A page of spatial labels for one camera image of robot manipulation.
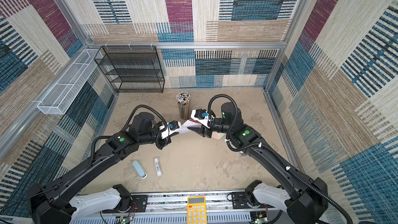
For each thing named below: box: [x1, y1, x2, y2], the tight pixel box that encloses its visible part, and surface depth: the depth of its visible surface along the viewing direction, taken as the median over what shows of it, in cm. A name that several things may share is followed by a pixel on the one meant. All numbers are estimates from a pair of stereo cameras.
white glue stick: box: [154, 158, 163, 177], surface depth 84 cm
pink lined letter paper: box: [178, 119, 202, 134], surface depth 68 cm
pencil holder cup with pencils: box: [176, 91, 191, 120], surface depth 95 cm
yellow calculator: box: [186, 196, 208, 224], surface depth 73 cm
